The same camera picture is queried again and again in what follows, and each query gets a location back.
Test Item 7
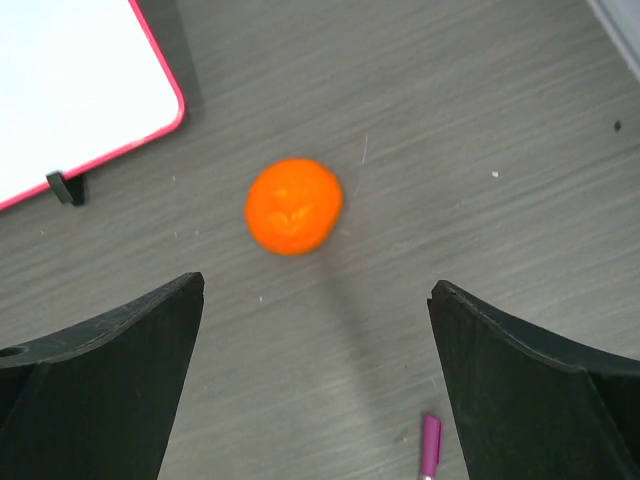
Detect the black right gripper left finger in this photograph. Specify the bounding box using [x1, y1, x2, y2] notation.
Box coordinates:
[1, 272, 204, 479]

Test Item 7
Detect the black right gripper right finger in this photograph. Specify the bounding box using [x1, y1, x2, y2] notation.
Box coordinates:
[427, 280, 639, 480]

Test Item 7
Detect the magenta marker cap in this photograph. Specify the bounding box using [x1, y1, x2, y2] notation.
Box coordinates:
[420, 414, 442, 480]

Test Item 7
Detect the pink framed whiteboard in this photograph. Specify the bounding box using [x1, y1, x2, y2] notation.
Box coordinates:
[1, 1, 186, 208]

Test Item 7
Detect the black whiteboard stand clip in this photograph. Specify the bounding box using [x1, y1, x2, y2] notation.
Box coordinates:
[46, 171, 86, 207]

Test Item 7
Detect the orange tangerine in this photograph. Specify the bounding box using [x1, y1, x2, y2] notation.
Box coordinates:
[245, 158, 344, 256]

